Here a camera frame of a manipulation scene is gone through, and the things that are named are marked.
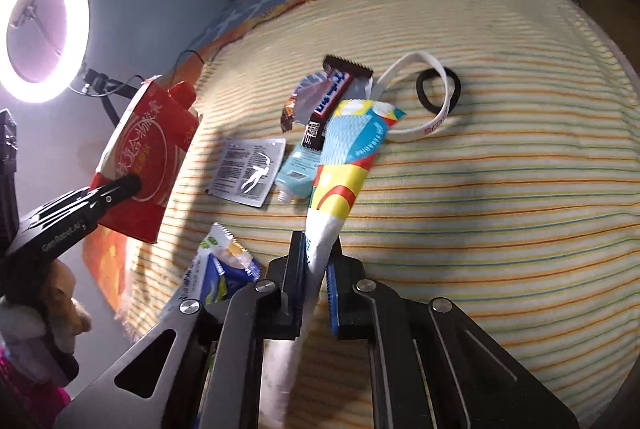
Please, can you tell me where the red paper packet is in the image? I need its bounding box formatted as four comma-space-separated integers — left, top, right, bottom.
91, 78, 201, 244

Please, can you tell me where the black cable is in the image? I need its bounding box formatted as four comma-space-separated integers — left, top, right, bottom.
169, 50, 206, 86

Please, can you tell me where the person's left hand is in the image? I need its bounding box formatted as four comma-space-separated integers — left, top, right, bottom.
37, 259, 94, 355

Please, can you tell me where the white silicone wristband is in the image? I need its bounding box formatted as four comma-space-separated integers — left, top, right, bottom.
372, 51, 461, 142

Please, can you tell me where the black ring light tripod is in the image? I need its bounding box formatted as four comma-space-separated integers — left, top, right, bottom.
70, 66, 151, 128

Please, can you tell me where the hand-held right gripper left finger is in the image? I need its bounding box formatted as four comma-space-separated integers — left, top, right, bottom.
65, 231, 307, 429

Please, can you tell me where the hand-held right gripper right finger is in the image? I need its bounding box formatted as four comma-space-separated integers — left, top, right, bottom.
326, 256, 581, 429

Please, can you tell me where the small brown wrapper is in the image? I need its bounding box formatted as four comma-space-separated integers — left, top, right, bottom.
279, 94, 299, 132

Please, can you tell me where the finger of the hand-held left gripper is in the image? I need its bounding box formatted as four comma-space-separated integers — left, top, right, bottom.
0, 174, 142, 281

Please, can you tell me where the white ring light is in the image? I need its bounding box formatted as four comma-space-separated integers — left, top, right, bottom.
0, 0, 91, 104

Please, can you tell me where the colourful cone wrapper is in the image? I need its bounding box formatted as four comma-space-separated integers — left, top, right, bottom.
270, 99, 407, 429

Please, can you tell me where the silver foil wrapper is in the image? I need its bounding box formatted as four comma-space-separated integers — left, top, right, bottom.
292, 73, 332, 130

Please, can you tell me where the white printed sachet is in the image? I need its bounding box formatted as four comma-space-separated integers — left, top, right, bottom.
205, 137, 287, 208

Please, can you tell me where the orange bed sheet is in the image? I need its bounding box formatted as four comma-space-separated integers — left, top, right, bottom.
82, 0, 566, 317

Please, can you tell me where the green and blue snack packet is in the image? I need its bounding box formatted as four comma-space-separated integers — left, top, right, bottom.
177, 223, 262, 326

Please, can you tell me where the striped yellow blanket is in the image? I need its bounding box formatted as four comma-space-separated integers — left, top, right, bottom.
120, 0, 640, 429

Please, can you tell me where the black hair tie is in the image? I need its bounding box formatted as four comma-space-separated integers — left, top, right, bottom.
416, 68, 461, 115

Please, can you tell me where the dark chocolate bar wrapper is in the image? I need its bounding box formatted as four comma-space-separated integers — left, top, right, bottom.
302, 55, 375, 152

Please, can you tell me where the teal squeeze tube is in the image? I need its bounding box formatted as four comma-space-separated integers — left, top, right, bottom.
276, 134, 326, 204

